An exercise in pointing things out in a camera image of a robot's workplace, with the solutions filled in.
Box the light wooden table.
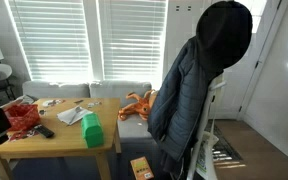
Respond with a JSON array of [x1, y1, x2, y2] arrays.
[[0, 97, 122, 180]]

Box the wide white window blind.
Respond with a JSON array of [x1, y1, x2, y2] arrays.
[[4, 0, 93, 83]]

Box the small pale table scraps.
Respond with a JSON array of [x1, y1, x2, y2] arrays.
[[87, 100, 102, 108]]

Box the orange plush toy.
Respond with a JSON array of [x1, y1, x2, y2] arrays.
[[117, 89, 158, 122]]

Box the dark doormat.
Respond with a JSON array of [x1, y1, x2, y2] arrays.
[[206, 119, 247, 169]]

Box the white coat rack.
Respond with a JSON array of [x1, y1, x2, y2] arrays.
[[186, 73, 228, 180]]

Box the white window blind beside door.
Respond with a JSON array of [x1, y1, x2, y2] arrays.
[[97, 0, 168, 83]]

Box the green plastic lidded container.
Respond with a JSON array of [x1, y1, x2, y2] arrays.
[[80, 112, 105, 149]]

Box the white tote bag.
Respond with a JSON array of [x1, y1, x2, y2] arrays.
[[195, 131, 220, 180]]

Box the black hat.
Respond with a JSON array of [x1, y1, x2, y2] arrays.
[[195, 0, 254, 73]]

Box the red printed flyer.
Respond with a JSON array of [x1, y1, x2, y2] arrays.
[[8, 128, 40, 143]]

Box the metal spoon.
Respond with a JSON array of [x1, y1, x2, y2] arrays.
[[68, 105, 84, 125]]

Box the grey fabric sofa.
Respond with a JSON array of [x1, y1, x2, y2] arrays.
[[22, 79, 158, 180]]

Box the blue puffer jacket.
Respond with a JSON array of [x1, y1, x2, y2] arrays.
[[147, 35, 225, 174]]

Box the black remote control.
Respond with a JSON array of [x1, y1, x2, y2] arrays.
[[33, 124, 56, 139]]

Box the white paper napkin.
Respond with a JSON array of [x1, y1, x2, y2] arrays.
[[56, 105, 93, 126]]

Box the white door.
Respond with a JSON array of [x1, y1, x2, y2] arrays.
[[213, 0, 288, 121]]

